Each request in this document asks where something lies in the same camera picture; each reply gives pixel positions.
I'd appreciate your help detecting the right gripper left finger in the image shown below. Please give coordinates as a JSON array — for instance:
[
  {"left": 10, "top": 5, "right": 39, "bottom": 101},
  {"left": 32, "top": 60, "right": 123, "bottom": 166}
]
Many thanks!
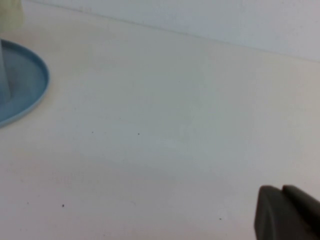
[{"left": 253, "top": 185, "right": 320, "bottom": 240}]

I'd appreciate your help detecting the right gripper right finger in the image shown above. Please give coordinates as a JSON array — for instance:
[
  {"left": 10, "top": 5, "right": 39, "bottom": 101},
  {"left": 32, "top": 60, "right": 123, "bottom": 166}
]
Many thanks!
[{"left": 282, "top": 184, "right": 320, "bottom": 219}]

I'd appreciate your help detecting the blue cup stand tray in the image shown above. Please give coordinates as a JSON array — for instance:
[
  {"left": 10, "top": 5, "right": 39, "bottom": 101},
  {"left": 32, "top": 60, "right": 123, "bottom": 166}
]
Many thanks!
[{"left": 0, "top": 38, "right": 50, "bottom": 128}]

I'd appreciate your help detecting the green marbled cup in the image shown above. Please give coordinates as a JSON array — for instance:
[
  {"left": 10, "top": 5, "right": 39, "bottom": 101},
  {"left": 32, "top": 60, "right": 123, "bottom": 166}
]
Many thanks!
[{"left": 0, "top": 0, "right": 25, "bottom": 35}]

